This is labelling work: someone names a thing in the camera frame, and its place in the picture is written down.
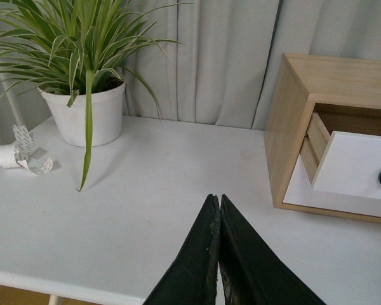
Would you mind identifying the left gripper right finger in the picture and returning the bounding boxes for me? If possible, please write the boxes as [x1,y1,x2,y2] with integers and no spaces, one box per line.
[218,195,324,304]

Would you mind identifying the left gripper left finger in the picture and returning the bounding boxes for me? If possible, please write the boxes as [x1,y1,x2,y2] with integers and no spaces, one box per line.
[144,194,221,304]

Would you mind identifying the white drawer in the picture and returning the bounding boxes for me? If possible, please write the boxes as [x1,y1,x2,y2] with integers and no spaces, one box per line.
[284,156,381,217]
[300,113,381,200]

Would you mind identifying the wooden drawer cabinet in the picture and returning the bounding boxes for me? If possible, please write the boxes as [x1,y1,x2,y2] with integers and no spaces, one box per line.
[264,53,381,223]

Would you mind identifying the white table leg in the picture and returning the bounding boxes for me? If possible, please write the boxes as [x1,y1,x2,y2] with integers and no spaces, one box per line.
[48,295,62,305]

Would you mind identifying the white plant pot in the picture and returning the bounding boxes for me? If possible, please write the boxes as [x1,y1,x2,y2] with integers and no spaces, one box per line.
[37,75,127,147]

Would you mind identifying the grey curtain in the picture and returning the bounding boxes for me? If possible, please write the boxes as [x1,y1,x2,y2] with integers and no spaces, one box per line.
[0,0,381,159]

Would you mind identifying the curled white tape strip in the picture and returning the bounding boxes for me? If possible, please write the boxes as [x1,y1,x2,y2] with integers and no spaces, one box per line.
[0,125,54,175]

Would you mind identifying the green spider plant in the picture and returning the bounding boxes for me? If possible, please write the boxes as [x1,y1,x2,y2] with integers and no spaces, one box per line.
[0,0,194,193]

